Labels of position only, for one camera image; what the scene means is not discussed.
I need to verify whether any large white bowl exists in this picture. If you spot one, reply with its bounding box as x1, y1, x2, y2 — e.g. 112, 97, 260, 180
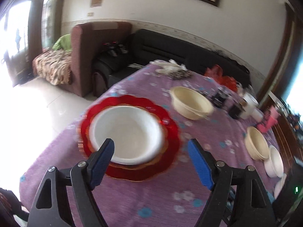
263, 145, 284, 178

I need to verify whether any beige bowl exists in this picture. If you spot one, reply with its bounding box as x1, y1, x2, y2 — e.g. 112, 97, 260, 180
244, 126, 269, 160
169, 86, 214, 120

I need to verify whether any red glass plate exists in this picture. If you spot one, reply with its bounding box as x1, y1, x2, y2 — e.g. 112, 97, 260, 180
77, 95, 181, 182

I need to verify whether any wooden radiator cabinet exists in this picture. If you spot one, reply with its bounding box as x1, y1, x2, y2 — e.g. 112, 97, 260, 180
260, 92, 303, 171

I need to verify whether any pink knitted thermos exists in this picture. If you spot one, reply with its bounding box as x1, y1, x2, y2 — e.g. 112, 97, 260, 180
256, 104, 281, 134

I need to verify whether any white plastic jar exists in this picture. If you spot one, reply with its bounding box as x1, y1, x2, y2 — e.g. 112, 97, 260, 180
239, 93, 259, 119

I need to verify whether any dark jar with cork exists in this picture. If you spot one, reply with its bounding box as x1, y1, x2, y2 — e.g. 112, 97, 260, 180
228, 99, 247, 120

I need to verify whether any purple floral tablecloth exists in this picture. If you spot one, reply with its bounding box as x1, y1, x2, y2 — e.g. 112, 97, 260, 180
20, 64, 278, 226

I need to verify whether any black tin can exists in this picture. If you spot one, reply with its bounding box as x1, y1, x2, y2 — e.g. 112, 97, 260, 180
211, 87, 230, 109

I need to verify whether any red plastic bag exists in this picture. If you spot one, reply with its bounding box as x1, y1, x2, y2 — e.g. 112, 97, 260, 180
204, 65, 238, 93

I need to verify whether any patterned blanket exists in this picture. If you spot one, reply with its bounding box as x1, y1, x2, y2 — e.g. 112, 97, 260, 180
32, 49, 72, 86

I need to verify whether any black sofa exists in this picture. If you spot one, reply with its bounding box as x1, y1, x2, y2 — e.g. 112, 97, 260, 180
92, 29, 251, 97

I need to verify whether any green cushion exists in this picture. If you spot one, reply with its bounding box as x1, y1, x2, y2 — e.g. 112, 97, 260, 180
52, 34, 72, 52

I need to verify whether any maroon armchair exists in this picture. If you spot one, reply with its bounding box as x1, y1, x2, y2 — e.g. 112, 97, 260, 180
57, 21, 132, 97

